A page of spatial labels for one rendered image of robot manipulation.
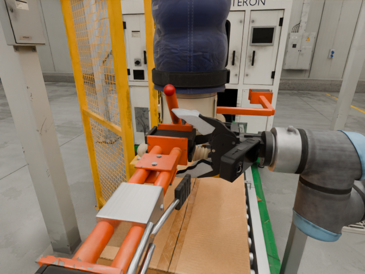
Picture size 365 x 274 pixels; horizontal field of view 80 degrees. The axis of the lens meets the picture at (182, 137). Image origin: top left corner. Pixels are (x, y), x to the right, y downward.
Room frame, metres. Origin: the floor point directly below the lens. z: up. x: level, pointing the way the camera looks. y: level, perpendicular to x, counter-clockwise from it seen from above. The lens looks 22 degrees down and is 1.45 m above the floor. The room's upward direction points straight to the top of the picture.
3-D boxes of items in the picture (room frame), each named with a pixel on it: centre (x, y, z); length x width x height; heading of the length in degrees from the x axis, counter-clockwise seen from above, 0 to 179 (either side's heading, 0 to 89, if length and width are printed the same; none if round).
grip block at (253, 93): (0.93, -0.33, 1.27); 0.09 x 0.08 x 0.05; 80
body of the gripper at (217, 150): (0.42, -0.12, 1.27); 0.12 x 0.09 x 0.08; 80
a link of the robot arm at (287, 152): (0.40, -0.20, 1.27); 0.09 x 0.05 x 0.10; 170
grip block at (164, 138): (0.43, 0.02, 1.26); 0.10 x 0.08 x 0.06; 80
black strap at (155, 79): (0.68, -0.02, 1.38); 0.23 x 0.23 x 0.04
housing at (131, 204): (0.22, 0.06, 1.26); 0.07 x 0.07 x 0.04; 80
